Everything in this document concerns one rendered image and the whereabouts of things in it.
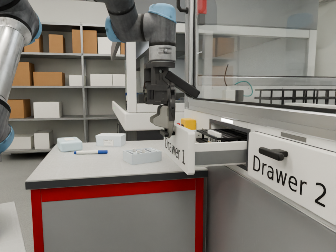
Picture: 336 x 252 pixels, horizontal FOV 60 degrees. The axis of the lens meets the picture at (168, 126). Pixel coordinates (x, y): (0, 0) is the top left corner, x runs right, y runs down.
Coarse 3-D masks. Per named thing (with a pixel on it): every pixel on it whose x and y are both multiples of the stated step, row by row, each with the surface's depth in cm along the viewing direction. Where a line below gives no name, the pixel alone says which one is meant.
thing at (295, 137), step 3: (282, 132) 61; (282, 135) 61; (285, 135) 60; (288, 135) 59; (291, 135) 58; (294, 135) 57; (291, 138) 58; (294, 138) 57; (297, 138) 57; (300, 138) 56; (303, 138) 55; (306, 138) 54; (303, 141) 55
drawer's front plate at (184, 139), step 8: (176, 128) 82; (184, 128) 77; (176, 136) 83; (184, 136) 74; (192, 136) 71; (176, 144) 83; (184, 144) 75; (192, 144) 72; (168, 152) 93; (184, 152) 75; (192, 152) 72; (176, 160) 83; (184, 160) 75; (192, 160) 72; (184, 168) 75; (192, 168) 72
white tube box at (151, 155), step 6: (126, 150) 113; (132, 150) 114; (150, 150) 114; (156, 150) 114; (126, 156) 109; (132, 156) 105; (138, 156) 106; (144, 156) 108; (150, 156) 109; (156, 156) 110; (132, 162) 105; (138, 162) 107; (144, 162) 108
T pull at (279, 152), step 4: (260, 148) 60; (264, 148) 59; (260, 152) 60; (264, 152) 58; (268, 152) 57; (272, 152) 56; (276, 152) 55; (280, 152) 56; (284, 152) 57; (268, 156) 57; (272, 156) 56; (276, 156) 54; (280, 156) 54; (284, 156) 57; (280, 160) 54
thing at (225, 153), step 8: (200, 136) 99; (200, 144) 74; (208, 144) 75; (216, 144) 75; (224, 144) 76; (232, 144) 76; (240, 144) 77; (200, 152) 74; (208, 152) 75; (216, 152) 75; (224, 152) 76; (232, 152) 76; (240, 152) 77; (200, 160) 74; (208, 160) 75; (216, 160) 75; (224, 160) 76; (232, 160) 76; (240, 160) 77
